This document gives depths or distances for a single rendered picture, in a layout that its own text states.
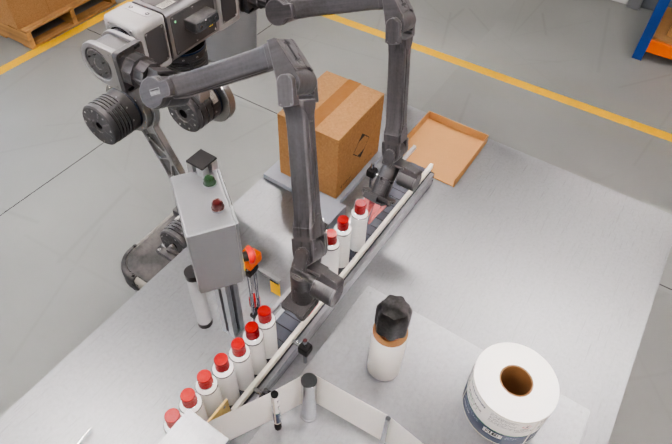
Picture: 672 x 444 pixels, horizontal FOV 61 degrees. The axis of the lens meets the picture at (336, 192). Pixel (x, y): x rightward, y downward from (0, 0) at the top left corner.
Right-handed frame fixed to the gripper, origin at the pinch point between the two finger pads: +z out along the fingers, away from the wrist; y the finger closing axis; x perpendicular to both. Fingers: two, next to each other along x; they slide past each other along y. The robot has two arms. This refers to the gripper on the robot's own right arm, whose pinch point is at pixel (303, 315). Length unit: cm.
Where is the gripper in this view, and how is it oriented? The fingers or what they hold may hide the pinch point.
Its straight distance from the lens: 150.3
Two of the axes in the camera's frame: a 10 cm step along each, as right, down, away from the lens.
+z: -0.2, 6.8, 7.3
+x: -8.4, -4.1, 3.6
